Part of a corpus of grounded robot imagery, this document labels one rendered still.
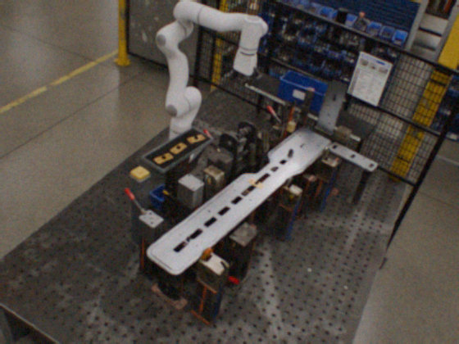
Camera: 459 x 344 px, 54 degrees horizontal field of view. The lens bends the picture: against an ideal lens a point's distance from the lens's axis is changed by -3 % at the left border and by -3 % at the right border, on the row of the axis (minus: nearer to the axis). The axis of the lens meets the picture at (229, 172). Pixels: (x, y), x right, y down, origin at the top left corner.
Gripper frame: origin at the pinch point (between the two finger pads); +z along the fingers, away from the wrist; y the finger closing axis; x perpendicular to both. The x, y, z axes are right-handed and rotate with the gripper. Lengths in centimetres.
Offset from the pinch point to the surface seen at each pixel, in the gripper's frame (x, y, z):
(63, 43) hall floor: 143, -344, 145
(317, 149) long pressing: 41, 33, 45
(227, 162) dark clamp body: -16.4, 9.2, 36.9
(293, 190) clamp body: -7, 43, 40
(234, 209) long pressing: -34, 28, 45
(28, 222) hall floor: -58, -121, 145
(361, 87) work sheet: 90, 32, 22
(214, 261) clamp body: -70, 43, 39
